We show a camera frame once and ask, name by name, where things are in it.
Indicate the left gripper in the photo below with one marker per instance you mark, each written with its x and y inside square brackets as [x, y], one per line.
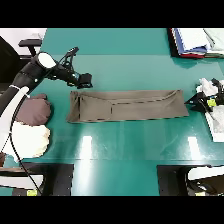
[85, 81]

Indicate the grey-brown garment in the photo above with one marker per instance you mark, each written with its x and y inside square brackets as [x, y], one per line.
[133, 106]

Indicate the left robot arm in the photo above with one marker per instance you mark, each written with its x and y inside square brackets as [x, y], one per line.
[32, 72]

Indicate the maroon garment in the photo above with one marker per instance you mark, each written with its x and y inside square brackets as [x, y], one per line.
[33, 111]

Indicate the white fluffy garment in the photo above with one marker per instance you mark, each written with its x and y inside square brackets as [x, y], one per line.
[33, 140]

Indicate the black folded garment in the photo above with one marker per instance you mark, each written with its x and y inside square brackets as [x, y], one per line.
[170, 41]

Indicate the black mounting plate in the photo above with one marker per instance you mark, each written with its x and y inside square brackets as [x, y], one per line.
[170, 180]
[60, 180]

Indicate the red folded garment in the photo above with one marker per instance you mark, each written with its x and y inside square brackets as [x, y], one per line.
[193, 56]

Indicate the white folded garment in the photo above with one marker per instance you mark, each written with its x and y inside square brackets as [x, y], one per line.
[192, 38]

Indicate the pale green folded garment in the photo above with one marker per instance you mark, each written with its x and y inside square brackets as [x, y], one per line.
[216, 38]

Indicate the light grey garment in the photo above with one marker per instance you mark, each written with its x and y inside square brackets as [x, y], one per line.
[220, 117]

